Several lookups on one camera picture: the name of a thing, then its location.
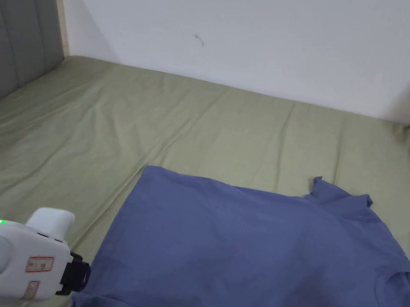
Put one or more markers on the blue t-shirt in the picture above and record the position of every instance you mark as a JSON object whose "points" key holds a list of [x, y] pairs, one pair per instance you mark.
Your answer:
{"points": [[249, 267]]}

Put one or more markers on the bed with pale green sheet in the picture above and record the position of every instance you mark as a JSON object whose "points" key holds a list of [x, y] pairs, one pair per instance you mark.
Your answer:
{"points": [[155, 121]]}

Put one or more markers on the grey padded headboard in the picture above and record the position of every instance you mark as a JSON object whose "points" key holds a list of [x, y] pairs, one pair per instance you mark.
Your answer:
{"points": [[8, 38]]}

